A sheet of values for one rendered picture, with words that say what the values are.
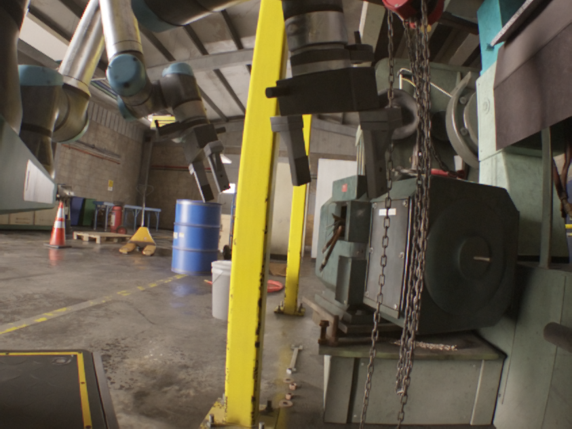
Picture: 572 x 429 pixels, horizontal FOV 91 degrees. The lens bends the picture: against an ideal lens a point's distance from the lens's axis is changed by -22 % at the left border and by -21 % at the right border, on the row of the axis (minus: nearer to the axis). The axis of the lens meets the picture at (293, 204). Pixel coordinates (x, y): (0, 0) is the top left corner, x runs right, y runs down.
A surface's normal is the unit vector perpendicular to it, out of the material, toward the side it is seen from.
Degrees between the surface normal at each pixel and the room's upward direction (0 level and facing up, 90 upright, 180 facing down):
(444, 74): 90
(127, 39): 82
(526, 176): 72
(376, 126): 113
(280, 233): 90
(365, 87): 97
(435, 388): 90
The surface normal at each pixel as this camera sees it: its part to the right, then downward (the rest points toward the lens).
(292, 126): 0.66, 0.14
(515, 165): -0.06, -0.37
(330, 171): -0.09, -0.07
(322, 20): 0.18, 0.27
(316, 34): -0.12, 0.32
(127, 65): 0.19, -0.04
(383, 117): -0.73, 0.30
